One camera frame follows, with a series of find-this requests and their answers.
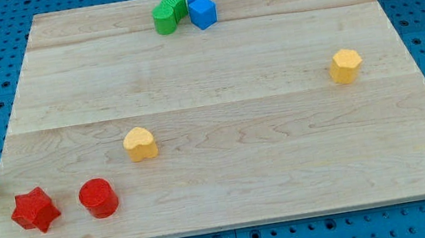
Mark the red star block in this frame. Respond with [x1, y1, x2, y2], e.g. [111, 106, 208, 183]
[11, 186, 61, 234]

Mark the red cylinder block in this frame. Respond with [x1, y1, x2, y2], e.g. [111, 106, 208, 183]
[78, 178, 119, 219]

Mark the yellow heart block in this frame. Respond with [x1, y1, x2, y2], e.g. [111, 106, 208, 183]
[123, 127, 159, 162]

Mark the green rounded block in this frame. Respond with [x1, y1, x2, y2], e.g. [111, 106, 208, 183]
[151, 4, 177, 35]

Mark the green star block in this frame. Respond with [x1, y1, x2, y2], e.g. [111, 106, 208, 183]
[162, 0, 188, 23]

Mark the blue cube block front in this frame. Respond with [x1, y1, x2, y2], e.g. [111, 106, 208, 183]
[188, 0, 218, 30]

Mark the wooden board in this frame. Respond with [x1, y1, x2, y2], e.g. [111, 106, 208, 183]
[0, 0, 425, 238]

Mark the yellow hexagon block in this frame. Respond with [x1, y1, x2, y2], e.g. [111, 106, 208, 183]
[329, 49, 362, 84]

